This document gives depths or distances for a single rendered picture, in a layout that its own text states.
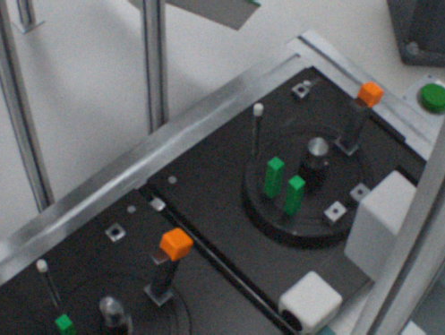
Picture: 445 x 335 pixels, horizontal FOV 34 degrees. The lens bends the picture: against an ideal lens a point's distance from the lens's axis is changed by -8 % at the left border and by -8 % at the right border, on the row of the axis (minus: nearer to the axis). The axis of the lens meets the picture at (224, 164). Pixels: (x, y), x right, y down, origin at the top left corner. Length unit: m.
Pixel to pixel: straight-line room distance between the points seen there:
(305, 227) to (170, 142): 0.19
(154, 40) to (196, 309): 0.27
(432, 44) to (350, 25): 0.14
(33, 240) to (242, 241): 0.22
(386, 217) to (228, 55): 0.62
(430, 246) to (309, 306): 0.33
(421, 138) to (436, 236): 0.51
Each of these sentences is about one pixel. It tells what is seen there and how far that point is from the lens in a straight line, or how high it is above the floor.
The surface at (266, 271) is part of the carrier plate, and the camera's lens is 0.76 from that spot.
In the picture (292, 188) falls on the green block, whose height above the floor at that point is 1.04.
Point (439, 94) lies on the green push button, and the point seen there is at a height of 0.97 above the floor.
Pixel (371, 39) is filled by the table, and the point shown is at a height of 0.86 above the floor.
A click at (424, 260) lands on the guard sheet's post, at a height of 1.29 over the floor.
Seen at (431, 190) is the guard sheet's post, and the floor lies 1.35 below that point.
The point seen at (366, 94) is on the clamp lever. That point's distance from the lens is 0.77.
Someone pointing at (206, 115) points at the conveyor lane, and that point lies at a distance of 0.87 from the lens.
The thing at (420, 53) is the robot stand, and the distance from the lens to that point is 1.10.
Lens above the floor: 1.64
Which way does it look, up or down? 55 degrees down
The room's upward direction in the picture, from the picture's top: 3 degrees clockwise
